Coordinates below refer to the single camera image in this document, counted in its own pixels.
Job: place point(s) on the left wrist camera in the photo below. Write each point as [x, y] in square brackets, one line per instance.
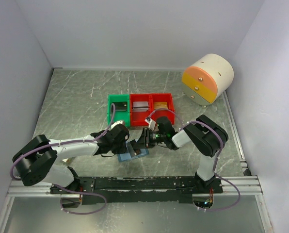
[118, 122]

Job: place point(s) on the black card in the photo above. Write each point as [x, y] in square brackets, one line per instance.
[121, 106]

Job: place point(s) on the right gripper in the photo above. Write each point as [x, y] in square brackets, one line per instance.
[144, 140]

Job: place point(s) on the round drawer cabinet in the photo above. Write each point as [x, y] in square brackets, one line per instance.
[206, 79]

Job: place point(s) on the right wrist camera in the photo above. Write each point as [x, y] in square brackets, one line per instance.
[151, 123]

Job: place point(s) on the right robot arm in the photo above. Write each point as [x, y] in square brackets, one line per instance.
[208, 137]

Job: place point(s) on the white striped card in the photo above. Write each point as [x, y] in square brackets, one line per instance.
[140, 106]

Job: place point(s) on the red plastic bin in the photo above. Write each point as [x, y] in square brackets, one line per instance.
[137, 119]
[162, 112]

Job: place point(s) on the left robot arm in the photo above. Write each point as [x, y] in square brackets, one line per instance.
[41, 160]

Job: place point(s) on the grey card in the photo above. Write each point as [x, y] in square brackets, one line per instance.
[133, 148]

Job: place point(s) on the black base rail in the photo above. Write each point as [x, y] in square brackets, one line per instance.
[145, 189]

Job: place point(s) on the gold card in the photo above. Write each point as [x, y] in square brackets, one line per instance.
[160, 104]

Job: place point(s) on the blue card holder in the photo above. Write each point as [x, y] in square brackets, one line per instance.
[126, 156]

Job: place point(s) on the green plastic bin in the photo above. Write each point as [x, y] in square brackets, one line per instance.
[125, 116]

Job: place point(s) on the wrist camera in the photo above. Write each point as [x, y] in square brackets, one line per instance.
[151, 123]
[118, 122]

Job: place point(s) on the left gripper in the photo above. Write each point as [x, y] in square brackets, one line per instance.
[122, 149]

